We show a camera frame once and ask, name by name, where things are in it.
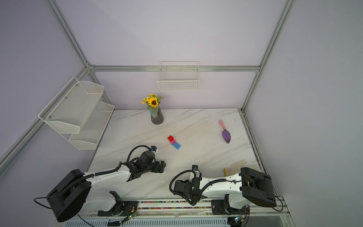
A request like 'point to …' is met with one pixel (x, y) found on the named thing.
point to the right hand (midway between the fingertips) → (191, 186)
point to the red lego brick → (170, 138)
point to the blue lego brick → (177, 145)
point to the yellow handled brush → (225, 172)
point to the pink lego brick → (173, 142)
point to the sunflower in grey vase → (153, 101)
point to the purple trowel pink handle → (226, 134)
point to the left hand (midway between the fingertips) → (159, 165)
